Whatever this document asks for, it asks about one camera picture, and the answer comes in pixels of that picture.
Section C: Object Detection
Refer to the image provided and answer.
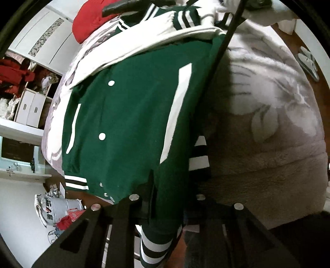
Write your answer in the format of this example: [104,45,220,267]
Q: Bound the black glossy object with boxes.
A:
[102,0,137,17]

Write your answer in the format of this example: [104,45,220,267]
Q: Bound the pale slipper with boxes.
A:
[298,46,315,76]
[307,53,321,83]

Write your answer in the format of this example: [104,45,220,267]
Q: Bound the green white varsity jacket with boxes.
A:
[60,0,239,268]

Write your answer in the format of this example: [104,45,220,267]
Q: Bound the white shelf board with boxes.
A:
[0,117,45,139]

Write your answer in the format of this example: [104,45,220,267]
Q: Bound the framed mirror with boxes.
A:
[0,136,40,168]

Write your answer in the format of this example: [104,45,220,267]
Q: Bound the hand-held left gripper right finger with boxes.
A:
[184,194,301,268]

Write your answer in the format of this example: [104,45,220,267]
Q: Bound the small red cloth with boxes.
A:
[56,210,86,232]

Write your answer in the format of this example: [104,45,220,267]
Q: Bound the red hanging clothes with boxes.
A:
[0,58,36,98]

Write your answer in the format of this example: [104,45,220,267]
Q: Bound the printed white bag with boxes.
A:
[34,193,83,228]

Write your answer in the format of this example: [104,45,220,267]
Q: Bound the grey floral fleece blanket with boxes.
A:
[42,0,328,230]

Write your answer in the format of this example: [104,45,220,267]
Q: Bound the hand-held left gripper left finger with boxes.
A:
[31,194,141,268]

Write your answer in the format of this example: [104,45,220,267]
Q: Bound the white drawer unit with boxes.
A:
[14,88,54,127]

